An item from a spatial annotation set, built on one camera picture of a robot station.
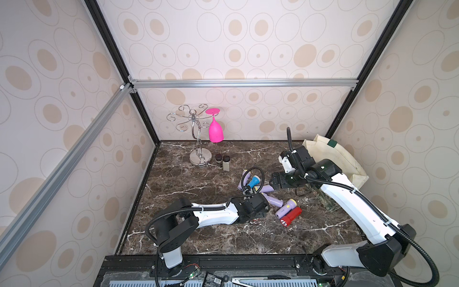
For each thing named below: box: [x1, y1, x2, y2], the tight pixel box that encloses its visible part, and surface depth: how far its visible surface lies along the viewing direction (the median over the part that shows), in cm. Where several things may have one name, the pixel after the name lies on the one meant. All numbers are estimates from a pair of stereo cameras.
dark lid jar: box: [215, 153, 223, 166], surface depth 102 cm
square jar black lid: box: [222, 154, 231, 172], surface depth 102 cm
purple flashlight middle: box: [261, 191, 284, 208], surface depth 91 cm
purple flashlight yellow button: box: [274, 198, 298, 220], surface depth 89 cm
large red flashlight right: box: [279, 206, 303, 228], surface depth 87 cm
